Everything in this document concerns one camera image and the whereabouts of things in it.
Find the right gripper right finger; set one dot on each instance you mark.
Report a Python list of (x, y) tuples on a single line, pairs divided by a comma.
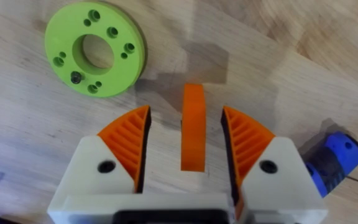
[(269, 174)]

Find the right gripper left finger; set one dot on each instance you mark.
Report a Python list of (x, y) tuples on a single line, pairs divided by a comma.
[(117, 161)]

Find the blue electric screwdriver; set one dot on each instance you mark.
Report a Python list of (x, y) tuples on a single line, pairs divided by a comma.
[(334, 161)]

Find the black screw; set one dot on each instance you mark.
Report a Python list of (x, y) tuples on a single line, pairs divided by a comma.
[(76, 77)]

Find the orange ribbed wedge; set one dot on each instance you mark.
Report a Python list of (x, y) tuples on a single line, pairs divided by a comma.
[(194, 127)]

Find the green disc with holes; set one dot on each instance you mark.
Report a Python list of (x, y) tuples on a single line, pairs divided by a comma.
[(95, 48)]

